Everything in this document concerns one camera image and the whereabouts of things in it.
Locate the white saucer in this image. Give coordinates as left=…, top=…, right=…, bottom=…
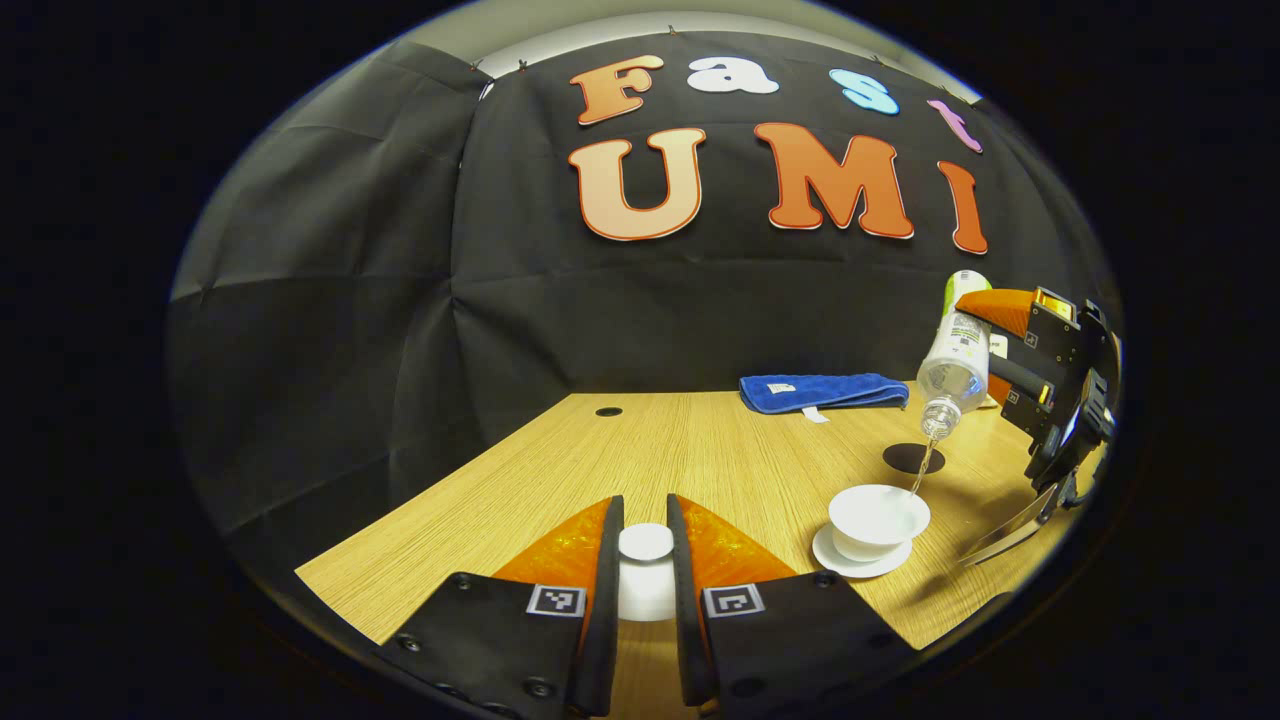
left=812, top=525, right=914, bottom=580

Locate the white teacup lid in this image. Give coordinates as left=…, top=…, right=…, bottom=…
left=615, top=522, right=681, bottom=623

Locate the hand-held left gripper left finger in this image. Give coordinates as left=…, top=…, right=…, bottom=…
left=375, top=495, right=626, bottom=719

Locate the dark round coaster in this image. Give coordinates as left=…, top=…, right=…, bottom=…
left=882, top=442, right=946, bottom=476

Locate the blue towel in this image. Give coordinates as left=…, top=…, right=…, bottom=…
left=740, top=373, right=911, bottom=423

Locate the black backdrop cloth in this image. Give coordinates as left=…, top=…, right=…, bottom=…
left=165, top=30, right=1116, bottom=591

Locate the water bottle with green label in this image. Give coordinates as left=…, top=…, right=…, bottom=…
left=917, top=270, right=993, bottom=441

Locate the white teacup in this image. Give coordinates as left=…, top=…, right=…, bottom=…
left=828, top=484, right=932, bottom=563

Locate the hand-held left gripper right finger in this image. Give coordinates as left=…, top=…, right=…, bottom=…
left=667, top=493, right=916, bottom=711

